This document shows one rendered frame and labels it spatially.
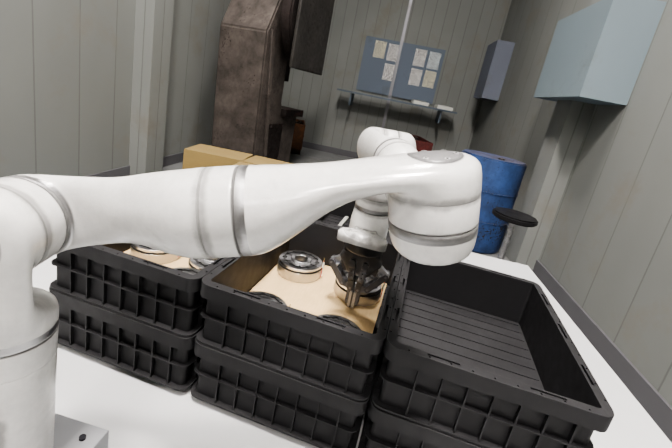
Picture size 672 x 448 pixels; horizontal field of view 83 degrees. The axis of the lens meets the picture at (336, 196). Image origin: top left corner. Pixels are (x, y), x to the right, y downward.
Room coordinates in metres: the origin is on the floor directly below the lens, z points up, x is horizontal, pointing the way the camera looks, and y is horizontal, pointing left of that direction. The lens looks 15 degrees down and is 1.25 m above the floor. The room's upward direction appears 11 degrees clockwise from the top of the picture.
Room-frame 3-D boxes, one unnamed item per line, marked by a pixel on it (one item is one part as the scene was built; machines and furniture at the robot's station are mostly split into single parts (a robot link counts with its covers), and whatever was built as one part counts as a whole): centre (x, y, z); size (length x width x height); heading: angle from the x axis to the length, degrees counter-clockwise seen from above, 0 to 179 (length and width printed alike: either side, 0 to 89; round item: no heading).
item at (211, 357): (0.69, 0.00, 0.76); 0.40 x 0.30 x 0.12; 168
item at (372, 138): (0.66, -0.07, 1.17); 0.14 x 0.09 x 0.07; 5
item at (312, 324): (0.69, 0.00, 0.92); 0.40 x 0.30 x 0.02; 168
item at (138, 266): (0.75, 0.29, 0.92); 0.40 x 0.30 x 0.02; 168
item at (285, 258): (0.81, 0.05, 0.86); 0.10 x 0.10 x 0.01
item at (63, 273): (0.75, 0.29, 0.87); 0.40 x 0.30 x 0.11; 168
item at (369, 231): (0.68, -0.07, 1.03); 0.11 x 0.09 x 0.06; 168
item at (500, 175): (3.79, -1.45, 0.46); 0.63 x 0.62 x 0.93; 85
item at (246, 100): (5.12, 1.14, 1.34); 1.38 x 1.25 x 2.68; 175
